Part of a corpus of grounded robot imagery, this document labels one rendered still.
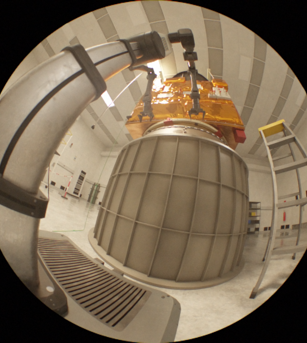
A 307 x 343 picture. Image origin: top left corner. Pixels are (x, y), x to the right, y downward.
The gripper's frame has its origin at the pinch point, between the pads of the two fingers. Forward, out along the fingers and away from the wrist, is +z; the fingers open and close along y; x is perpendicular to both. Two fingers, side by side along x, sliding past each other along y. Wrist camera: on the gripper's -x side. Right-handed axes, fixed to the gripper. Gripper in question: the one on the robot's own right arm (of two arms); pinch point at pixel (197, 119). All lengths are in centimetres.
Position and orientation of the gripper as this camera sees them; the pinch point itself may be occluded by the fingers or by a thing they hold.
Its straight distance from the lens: 94.4
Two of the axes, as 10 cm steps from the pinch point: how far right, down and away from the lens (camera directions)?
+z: -0.6, 9.9, 1.0
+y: -9.3, -0.9, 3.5
